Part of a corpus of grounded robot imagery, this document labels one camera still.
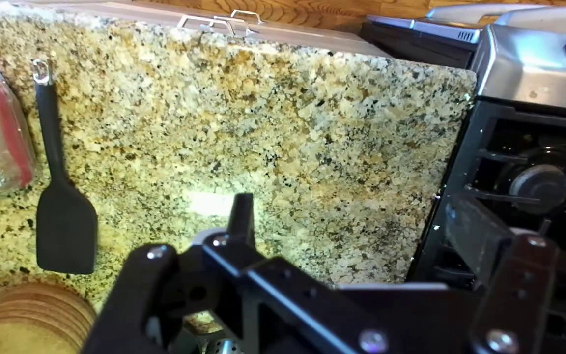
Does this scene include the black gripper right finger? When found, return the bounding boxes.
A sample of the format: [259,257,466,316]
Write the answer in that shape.
[442,194,562,354]

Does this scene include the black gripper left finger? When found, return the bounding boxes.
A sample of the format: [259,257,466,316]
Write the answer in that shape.
[82,192,279,354]

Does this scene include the white base cabinet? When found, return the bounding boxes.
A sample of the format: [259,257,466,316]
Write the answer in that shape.
[6,0,391,59]

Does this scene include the stainless steel gas stove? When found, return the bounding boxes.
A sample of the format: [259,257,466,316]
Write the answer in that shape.
[360,2,566,354]

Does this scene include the silver drawer handle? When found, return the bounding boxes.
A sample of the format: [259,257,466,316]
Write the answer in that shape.
[228,7,265,29]
[175,13,234,35]

